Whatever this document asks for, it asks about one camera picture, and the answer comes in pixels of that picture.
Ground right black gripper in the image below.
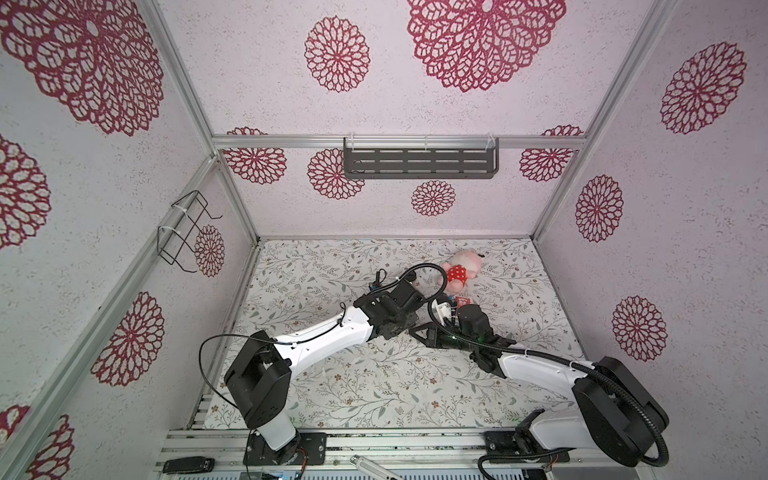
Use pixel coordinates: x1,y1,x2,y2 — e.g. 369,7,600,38
408,321,477,356

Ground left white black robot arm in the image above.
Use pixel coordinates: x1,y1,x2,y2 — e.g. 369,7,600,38
224,281,426,465

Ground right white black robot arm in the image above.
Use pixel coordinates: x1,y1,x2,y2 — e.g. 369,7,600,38
409,301,670,467

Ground red playing card box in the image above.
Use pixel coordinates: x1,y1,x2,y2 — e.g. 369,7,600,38
455,296,472,307

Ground pink plush toy red dress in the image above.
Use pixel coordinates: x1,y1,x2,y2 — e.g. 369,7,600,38
442,250,483,294

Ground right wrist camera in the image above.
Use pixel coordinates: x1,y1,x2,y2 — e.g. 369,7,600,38
431,293,457,327

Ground grey metal wall shelf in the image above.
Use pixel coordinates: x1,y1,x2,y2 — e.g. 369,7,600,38
342,137,500,180

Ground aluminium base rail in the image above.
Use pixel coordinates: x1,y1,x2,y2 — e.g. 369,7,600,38
154,427,660,480

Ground black wire wall basket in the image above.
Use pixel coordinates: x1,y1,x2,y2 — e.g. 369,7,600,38
155,190,226,278

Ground black device on rail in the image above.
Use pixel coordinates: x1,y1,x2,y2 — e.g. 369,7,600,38
162,456,215,475

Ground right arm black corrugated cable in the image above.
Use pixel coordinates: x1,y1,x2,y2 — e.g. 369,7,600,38
427,296,671,480

